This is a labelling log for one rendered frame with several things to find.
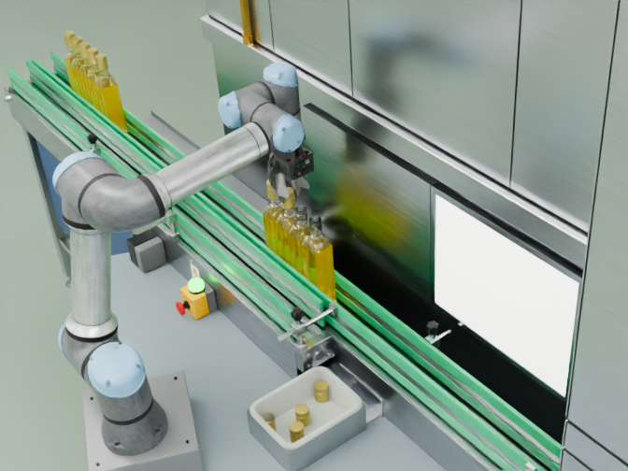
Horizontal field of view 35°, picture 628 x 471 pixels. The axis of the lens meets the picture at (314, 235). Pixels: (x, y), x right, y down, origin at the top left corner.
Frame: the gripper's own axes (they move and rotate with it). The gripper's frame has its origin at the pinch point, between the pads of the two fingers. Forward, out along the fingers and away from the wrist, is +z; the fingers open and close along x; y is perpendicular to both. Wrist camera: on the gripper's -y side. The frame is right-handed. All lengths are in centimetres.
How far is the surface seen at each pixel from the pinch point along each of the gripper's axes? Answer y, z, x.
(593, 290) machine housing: 109, -51, -24
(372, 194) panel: 18.6, -3.7, 11.7
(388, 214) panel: 24.3, -1.0, 11.6
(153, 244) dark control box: -45, 32, -18
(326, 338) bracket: 23.4, 26.9, -8.3
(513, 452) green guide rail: 81, 20, -5
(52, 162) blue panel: -132, 47, -12
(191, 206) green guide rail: -42.4, 23.2, -5.5
